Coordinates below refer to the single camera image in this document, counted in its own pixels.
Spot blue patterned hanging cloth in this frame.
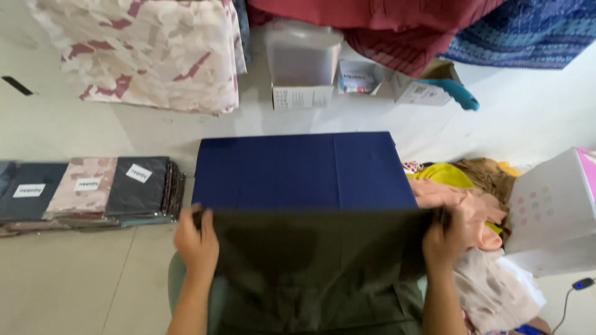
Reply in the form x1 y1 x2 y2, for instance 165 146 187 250
440 0 596 70

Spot translucent plastic container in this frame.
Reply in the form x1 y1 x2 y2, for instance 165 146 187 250
265 20 344 87

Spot white cardboard box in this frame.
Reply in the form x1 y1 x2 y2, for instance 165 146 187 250
271 83 335 111

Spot black charger with cable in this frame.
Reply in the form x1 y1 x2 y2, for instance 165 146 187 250
552 277 596 335

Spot dark red hanging cloth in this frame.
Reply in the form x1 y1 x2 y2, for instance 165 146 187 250
246 0 506 78

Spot blue handled tool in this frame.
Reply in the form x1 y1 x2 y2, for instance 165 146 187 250
416 78 480 111

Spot small open white box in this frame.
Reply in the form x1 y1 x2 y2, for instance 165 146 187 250
337 60 385 96

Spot person's left hand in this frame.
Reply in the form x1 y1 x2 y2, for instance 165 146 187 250
174 203 220 278

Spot brown open cardboard box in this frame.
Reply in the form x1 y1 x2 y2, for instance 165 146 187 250
390 59 463 107

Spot heap of mixed coloured cloths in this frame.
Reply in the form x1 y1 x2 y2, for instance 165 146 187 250
401 157 548 335

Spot navy blue folding board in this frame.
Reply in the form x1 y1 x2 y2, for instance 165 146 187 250
191 132 418 211

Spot person's green clothing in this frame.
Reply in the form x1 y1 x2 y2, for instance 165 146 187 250
168 251 429 335

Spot person's right hand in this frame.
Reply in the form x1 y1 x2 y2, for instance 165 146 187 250
422 205 468 279

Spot pink camouflage patterned hanging cloth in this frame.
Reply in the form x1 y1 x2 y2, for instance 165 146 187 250
25 0 247 116

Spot dark olive cloth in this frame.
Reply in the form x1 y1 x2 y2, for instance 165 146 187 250
193 207 451 335

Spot stacks of packaged folded cloths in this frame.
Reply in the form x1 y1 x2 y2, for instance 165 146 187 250
0 156 186 239

